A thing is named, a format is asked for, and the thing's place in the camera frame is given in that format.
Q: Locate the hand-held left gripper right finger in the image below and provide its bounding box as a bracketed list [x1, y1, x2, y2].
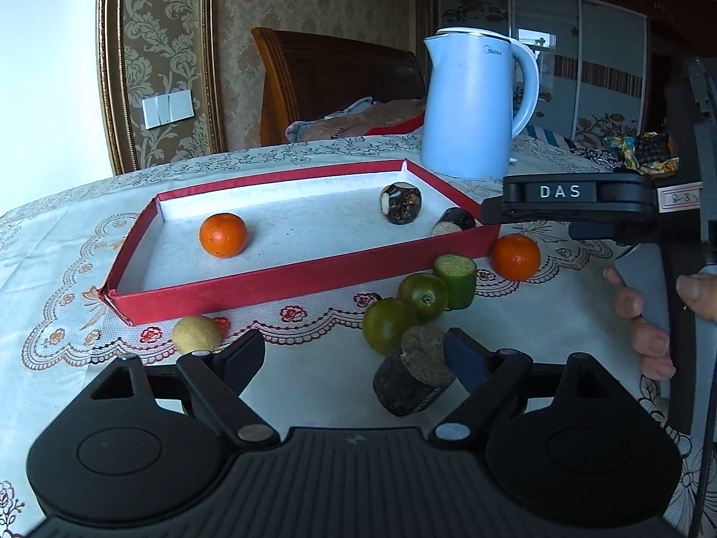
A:
[428, 328, 635, 453]

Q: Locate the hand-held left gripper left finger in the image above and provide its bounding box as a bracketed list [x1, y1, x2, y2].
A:
[90, 329, 282, 451]

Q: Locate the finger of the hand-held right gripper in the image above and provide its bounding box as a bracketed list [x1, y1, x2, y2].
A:
[480, 173, 657, 243]

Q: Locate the small yellow round fruit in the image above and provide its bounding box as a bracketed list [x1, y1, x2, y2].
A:
[172, 315, 223, 356]

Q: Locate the large dark cylinder chunk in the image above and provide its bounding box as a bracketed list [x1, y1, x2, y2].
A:
[373, 325, 456, 418]

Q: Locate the green citrus fruit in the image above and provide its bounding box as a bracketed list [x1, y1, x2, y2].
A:
[362, 297, 419, 356]
[397, 273, 450, 324]

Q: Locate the green cucumber piece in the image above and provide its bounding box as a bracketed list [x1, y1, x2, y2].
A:
[434, 255, 477, 311]

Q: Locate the orange tangerine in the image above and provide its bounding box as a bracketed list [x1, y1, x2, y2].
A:
[199, 213, 248, 260]
[492, 234, 542, 280]

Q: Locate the red shallow box tray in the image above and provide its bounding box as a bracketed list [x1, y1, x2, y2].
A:
[98, 158, 501, 326]

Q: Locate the person's right hand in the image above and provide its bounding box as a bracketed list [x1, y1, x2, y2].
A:
[604, 266, 717, 380]

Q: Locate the crumpled colourful patterned cloth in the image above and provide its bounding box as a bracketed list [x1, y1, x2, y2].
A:
[604, 131, 681, 176]

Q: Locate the patterned bed sheet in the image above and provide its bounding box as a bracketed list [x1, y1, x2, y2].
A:
[527, 126, 617, 172]

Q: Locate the wardrobe with sliding doors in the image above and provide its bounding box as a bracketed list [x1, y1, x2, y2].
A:
[434, 0, 653, 148]

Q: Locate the light blue electric kettle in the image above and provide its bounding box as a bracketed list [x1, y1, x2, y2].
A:
[420, 28, 541, 182]

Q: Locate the pink folded blanket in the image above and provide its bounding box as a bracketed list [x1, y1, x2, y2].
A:
[285, 97, 427, 144]

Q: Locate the brown wooden headboard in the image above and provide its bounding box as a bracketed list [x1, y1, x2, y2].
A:
[251, 27, 427, 147]

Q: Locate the white wall light switch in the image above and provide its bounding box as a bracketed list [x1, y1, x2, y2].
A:
[142, 92, 194, 129]

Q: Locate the gold wall panel frame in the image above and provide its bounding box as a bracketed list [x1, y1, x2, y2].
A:
[96, 0, 228, 176]

